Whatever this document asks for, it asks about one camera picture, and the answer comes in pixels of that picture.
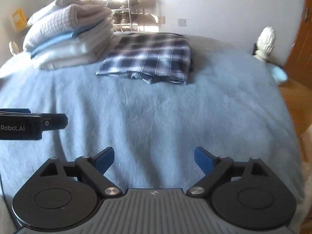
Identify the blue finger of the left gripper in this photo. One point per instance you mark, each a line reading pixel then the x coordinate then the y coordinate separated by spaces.
pixel 16 110

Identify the light blue folded cloth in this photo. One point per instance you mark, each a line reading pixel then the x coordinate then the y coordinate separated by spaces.
pixel 60 38

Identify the white wall socket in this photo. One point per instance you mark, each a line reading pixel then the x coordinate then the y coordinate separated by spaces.
pixel 182 22

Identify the brown wooden door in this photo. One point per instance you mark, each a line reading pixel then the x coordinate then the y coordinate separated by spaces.
pixel 298 65

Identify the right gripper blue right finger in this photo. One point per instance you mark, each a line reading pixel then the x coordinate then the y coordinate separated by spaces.
pixel 216 170

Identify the white folded blanket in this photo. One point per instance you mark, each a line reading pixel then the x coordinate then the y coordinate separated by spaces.
pixel 83 49

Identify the metal shoe rack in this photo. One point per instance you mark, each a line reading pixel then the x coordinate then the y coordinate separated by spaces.
pixel 134 15

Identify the dark plaid shirt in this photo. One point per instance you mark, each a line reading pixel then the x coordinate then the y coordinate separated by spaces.
pixel 151 57

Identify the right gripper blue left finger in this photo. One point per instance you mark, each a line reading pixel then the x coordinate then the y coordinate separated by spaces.
pixel 91 171

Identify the yellow box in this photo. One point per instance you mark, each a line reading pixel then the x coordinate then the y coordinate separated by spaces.
pixel 19 19

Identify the pinkish waffle folded blanket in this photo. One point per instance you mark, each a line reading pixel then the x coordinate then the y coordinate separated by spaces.
pixel 69 19

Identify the cream bedpost finial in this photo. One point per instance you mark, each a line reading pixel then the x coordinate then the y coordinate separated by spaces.
pixel 265 44
pixel 13 47

